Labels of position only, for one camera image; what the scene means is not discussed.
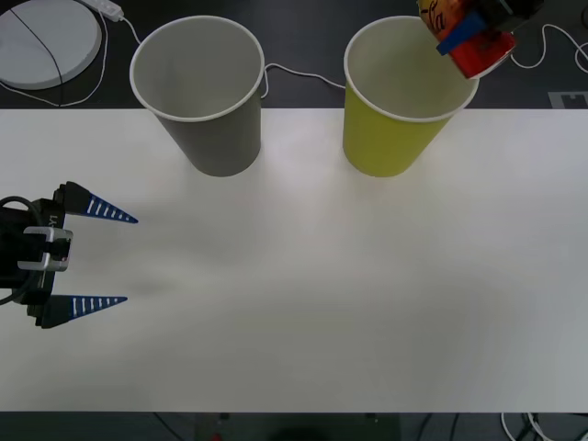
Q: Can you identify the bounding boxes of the thin black cable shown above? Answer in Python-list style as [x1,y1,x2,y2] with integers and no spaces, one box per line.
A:
[9,7,64,107]

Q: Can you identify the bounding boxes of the round white disc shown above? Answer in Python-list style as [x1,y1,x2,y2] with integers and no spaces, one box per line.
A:
[0,3,104,91]

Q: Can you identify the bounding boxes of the red and orange drink can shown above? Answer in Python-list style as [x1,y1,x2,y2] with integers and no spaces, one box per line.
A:
[416,0,517,81]

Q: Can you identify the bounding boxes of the white power strip cable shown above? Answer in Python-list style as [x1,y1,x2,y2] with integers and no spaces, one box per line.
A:
[119,15,346,100]

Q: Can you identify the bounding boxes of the grey plastic waste bin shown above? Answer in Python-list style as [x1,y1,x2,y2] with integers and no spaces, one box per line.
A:
[129,16,266,178]

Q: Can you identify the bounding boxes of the grey floor marker plate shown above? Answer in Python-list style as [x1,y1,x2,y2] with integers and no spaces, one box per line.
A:
[548,91,588,109]

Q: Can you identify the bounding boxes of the looping white cable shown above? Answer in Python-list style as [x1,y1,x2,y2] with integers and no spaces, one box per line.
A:
[508,23,588,74]

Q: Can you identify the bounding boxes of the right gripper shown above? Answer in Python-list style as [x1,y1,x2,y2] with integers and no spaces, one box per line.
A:
[435,0,547,57]

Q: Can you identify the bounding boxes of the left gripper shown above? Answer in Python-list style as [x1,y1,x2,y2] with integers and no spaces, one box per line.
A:
[0,180,140,330]

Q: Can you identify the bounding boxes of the yellow-green plastic waste bin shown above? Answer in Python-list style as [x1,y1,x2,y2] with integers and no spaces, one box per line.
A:
[342,16,480,179]

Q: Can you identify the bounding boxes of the white power strip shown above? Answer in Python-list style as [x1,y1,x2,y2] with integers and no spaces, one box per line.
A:
[75,0,126,22]

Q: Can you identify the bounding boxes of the white cable under table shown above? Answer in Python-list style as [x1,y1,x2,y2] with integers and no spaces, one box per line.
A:
[499,412,555,441]

